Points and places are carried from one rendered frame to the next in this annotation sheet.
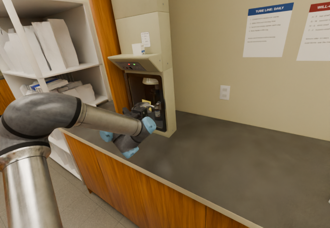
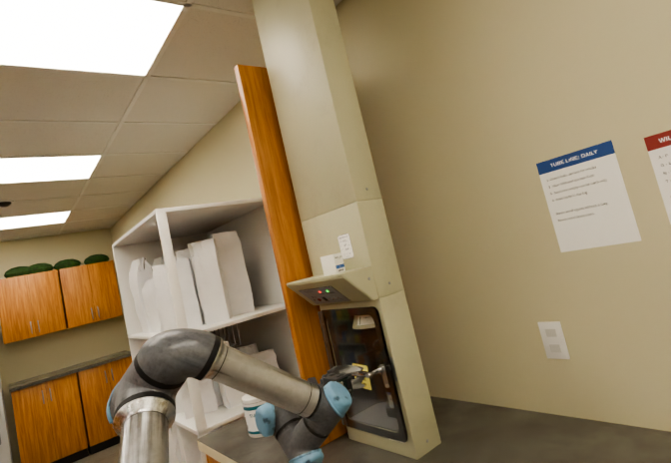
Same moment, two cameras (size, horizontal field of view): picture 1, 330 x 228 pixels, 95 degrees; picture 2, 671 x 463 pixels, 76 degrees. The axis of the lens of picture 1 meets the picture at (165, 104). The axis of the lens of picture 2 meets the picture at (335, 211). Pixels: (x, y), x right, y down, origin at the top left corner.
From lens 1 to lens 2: 0.51 m
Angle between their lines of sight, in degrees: 34
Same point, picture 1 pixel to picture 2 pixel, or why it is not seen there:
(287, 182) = not seen: outside the picture
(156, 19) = (355, 213)
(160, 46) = (367, 254)
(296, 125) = not seen: outside the picture
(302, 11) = (635, 151)
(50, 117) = (182, 357)
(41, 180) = (158, 441)
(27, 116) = (160, 354)
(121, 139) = (290, 429)
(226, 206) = not seen: outside the picture
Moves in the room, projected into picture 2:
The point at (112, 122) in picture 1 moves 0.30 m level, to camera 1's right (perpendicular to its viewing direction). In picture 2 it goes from (263, 378) to (396, 357)
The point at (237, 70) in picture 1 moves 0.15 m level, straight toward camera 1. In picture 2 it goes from (561, 282) to (545, 293)
